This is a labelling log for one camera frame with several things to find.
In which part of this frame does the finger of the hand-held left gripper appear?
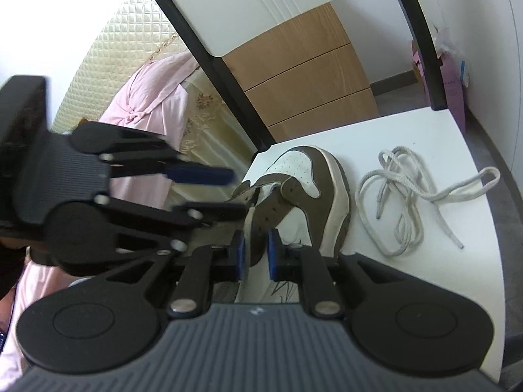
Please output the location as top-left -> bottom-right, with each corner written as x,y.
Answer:
73,121 -> 237,185
96,196 -> 251,275

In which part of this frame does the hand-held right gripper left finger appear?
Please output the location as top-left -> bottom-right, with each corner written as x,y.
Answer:
106,230 -> 246,320

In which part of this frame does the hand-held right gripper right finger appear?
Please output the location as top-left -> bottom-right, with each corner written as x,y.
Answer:
266,230 -> 404,319

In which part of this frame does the brown and white sneaker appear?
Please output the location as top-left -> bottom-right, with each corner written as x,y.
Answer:
190,146 -> 352,305

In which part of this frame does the grey white shoelace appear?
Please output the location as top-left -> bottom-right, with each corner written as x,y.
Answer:
355,146 -> 501,257

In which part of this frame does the pink cloth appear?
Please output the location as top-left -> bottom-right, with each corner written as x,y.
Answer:
0,54 -> 201,380

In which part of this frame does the wooden drawer cabinet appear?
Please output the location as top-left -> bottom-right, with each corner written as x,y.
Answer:
223,2 -> 379,141

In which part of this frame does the bed with pink bedding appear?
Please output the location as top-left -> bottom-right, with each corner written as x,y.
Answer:
51,0 -> 272,254

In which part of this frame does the pink cardboard box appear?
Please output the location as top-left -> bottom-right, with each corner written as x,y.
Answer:
411,37 -> 468,133

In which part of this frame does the clear plastic bag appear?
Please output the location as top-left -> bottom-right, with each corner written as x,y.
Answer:
433,22 -> 464,60

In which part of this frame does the white chair with black frame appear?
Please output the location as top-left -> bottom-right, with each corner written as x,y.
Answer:
133,0 -> 509,382

